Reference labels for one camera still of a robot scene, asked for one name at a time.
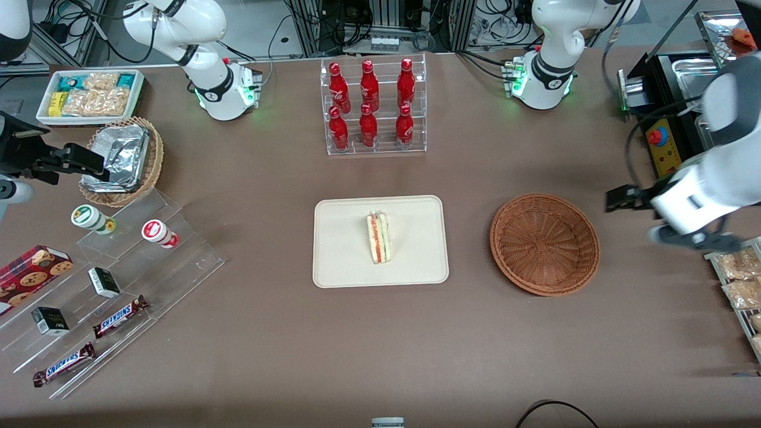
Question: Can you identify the triangle sandwich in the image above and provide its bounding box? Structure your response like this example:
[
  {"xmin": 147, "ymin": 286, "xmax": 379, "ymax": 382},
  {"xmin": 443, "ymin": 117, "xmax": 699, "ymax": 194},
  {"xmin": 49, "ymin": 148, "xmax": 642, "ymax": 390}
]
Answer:
[{"xmin": 366, "ymin": 211, "xmax": 392, "ymax": 265}]

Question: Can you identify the white rectangular snack tray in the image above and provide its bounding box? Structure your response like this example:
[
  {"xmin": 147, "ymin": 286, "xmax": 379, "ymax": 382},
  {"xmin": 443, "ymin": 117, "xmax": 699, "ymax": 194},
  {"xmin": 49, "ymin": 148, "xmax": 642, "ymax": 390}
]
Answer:
[{"xmin": 36, "ymin": 69, "xmax": 145, "ymax": 127}]

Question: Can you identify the light wicker basket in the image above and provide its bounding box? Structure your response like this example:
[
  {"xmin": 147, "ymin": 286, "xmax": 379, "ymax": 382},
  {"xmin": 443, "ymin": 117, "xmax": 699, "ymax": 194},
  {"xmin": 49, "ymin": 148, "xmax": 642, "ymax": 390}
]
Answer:
[{"xmin": 78, "ymin": 117, "xmax": 164, "ymax": 208}]

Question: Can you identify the brown wicker basket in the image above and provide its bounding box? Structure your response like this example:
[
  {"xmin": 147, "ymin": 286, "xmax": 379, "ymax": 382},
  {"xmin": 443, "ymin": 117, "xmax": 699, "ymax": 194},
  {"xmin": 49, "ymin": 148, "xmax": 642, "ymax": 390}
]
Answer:
[{"xmin": 489, "ymin": 193, "xmax": 600, "ymax": 297}]

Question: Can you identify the cream plastic tray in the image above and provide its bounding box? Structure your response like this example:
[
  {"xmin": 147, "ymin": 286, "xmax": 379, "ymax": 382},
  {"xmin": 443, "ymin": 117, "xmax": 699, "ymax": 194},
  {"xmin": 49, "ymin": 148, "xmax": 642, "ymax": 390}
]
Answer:
[{"xmin": 313, "ymin": 195, "xmax": 449, "ymax": 289}]

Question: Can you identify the aluminium foil container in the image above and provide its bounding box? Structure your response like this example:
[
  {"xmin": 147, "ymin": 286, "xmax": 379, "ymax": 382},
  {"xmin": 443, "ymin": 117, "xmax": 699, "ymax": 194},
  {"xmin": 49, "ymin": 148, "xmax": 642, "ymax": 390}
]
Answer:
[
  {"xmin": 81, "ymin": 171, "xmax": 135, "ymax": 193},
  {"xmin": 94, "ymin": 124, "xmax": 149, "ymax": 188}
]

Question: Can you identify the green lid snack cup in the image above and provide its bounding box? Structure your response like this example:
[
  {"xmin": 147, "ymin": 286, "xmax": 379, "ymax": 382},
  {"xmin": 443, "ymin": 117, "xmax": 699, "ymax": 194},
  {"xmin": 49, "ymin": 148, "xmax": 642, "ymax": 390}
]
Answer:
[{"xmin": 71, "ymin": 204, "xmax": 117, "ymax": 235}]

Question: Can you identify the black hot food warmer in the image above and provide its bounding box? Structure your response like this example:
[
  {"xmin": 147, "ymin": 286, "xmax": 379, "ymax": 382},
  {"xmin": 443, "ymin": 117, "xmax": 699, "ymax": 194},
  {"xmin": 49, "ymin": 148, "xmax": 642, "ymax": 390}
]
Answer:
[{"xmin": 617, "ymin": 9, "xmax": 761, "ymax": 182}]

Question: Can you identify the large rice cracker bag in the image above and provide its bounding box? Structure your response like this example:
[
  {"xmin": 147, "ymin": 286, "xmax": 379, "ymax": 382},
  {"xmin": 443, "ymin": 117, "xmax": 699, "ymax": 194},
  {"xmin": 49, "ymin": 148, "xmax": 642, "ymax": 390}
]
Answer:
[{"xmin": 62, "ymin": 88, "xmax": 129, "ymax": 117}]

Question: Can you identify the small rice cracker bag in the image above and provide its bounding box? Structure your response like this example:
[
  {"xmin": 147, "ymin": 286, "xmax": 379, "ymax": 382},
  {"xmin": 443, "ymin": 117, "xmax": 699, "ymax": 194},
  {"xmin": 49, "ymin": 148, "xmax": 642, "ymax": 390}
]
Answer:
[{"xmin": 83, "ymin": 73, "xmax": 120, "ymax": 92}]

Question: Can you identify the red lid snack cup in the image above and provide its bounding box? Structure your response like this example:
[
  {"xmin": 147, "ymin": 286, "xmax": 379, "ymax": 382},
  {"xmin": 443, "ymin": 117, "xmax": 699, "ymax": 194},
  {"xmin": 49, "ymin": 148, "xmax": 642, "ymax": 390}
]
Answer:
[{"xmin": 141, "ymin": 219, "xmax": 179, "ymax": 249}]

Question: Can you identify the steel warmer pan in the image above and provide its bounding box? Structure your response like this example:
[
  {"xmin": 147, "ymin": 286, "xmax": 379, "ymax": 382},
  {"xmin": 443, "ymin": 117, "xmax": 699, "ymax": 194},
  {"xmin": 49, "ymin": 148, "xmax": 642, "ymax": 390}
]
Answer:
[
  {"xmin": 672, "ymin": 58, "xmax": 723, "ymax": 103},
  {"xmin": 694, "ymin": 114, "xmax": 714, "ymax": 149}
]

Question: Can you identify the small black box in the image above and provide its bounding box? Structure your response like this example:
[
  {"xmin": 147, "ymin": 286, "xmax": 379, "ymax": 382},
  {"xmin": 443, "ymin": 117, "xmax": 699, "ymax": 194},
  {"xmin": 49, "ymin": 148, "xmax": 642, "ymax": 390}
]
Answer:
[
  {"xmin": 88, "ymin": 267, "xmax": 121, "ymax": 298},
  {"xmin": 31, "ymin": 307, "xmax": 70, "ymax": 336}
]

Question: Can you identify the red tartan cookie box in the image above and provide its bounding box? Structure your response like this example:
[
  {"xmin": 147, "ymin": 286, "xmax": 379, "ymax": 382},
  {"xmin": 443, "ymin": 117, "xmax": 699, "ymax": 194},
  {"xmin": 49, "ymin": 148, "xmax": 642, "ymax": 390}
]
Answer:
[{"xmin": 0, "ymin": 244, "xmax": 74, "ymax": 316}]

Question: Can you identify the clear acrylic stepped display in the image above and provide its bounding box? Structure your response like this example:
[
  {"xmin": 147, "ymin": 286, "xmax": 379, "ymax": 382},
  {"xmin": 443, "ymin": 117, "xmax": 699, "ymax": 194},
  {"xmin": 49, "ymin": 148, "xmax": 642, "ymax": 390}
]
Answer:
[{"xmin": 0, "ymin": 189, "xmax": 225, "ymax": 400}]

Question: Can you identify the Snickers chocolate bar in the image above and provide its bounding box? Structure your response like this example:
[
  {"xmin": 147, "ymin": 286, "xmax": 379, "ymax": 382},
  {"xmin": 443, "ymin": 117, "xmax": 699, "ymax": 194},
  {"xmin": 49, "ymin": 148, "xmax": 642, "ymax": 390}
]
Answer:
[
  {"xmin": 33, "ymin": 342, "xmax": 97, "ymax": 388},
  {"xmin": 92, "ymin": 295, "xmax": 149, "ymax": 339}
]

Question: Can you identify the red cola bottle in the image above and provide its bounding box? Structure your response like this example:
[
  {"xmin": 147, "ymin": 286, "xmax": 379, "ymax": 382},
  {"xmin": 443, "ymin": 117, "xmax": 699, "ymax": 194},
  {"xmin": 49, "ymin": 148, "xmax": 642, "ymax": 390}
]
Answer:
[
  {"xmin": 395, "ymin": 104, "xmax": 414, "ymax": 146},
  {"xmin": 359, "ymin": 103, "xmax": 378, "ymax": 148},
  {"xmin": 329, "ymin": 106, "xmax": 350, "ymax": 151},
  {"xmin": 397, "ymin": 58, "xmax": 416, "ymax": 111},
  {"xmin": 328, "ymin": 62, "xmax": 351, "ymax": 115},
  {"xmin": 360, "ymin": 59, "xmax": 380, "ymax": 112}
]

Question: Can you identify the clear acrylic bottle rack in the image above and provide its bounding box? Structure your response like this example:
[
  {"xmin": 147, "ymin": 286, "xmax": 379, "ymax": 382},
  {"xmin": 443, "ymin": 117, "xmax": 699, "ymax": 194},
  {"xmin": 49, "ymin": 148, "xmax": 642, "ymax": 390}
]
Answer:
[{"xmin": 320, "ymin": 52, "xmax": 427, "ymax": 156}]

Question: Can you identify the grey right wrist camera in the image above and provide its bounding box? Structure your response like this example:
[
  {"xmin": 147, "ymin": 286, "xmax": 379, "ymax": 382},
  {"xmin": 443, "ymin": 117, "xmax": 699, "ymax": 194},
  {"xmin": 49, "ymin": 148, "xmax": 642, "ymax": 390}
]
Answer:
[{"xmin": 0, "ymin": 178, "xmax": 34, "ymax": 221}]

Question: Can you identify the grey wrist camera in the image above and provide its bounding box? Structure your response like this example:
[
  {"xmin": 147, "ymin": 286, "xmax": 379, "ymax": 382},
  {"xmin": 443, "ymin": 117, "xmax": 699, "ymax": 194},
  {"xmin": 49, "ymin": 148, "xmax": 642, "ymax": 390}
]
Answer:
[
  {"xmin": 648, "ymin": 225, "xmax": 742, "ymax": 251},
  {"xmin": 0, "ymin": 178, "xmax": 34, "ymax": 221}
]

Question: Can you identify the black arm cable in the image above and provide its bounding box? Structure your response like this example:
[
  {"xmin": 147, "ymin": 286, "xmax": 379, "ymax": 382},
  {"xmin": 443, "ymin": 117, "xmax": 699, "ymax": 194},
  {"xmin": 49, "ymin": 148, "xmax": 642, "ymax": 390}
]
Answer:
[{"xmin": 600, "ymin": 0, "xmax": 708, "ymax": 191}]

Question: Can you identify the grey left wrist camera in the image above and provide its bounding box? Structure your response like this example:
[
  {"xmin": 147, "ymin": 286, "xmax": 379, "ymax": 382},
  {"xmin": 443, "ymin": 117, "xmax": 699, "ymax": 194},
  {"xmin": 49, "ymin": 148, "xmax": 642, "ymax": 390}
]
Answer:
[{"xmin": 648, "ymin": 225, "xmax": 742, "ymax": 251}]

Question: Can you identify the grey wire tray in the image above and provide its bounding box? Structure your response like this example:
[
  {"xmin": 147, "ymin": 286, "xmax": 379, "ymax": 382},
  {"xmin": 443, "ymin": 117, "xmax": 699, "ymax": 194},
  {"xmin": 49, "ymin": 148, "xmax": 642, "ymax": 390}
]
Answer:
[{"xmin": 704, "ymin": 237, "xmax": 761, "ymax": 363}]

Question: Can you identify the black looped cable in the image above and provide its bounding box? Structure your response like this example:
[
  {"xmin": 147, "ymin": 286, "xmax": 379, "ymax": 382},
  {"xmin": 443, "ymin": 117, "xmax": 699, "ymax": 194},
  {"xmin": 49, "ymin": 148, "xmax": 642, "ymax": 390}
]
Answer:
[{"xmin": 514, "ymin": 400, "xmax": 601, "ymax": 428}]

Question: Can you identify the aluminium frame rack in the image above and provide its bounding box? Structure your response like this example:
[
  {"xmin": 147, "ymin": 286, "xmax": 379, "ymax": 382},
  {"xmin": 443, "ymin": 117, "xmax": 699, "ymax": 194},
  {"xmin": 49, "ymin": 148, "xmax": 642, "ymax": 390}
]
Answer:
[{"xmin": 288, "ymin": 0, "xmax": 476, "ymax": 55}]

